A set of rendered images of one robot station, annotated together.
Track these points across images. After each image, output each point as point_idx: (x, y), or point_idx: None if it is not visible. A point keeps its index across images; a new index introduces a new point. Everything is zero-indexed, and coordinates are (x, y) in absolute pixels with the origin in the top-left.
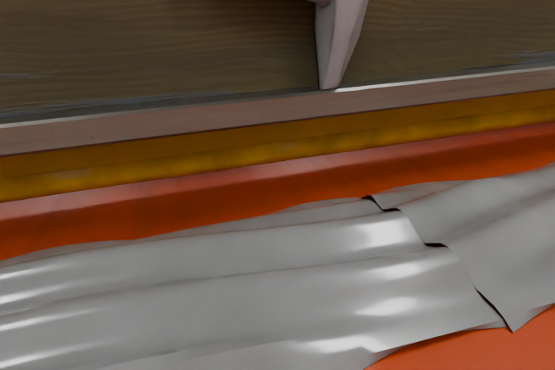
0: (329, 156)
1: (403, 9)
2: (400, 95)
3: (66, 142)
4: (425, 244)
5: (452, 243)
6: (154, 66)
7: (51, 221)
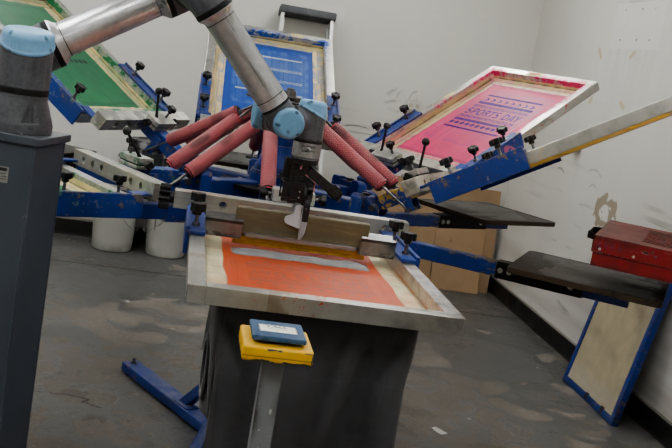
0: (300, 252)
1: (313, 231)
2: (309, 243)
3: (264, 238)
4: None
5: (302, 257)
6: (276, 231)
7: (256, 248)
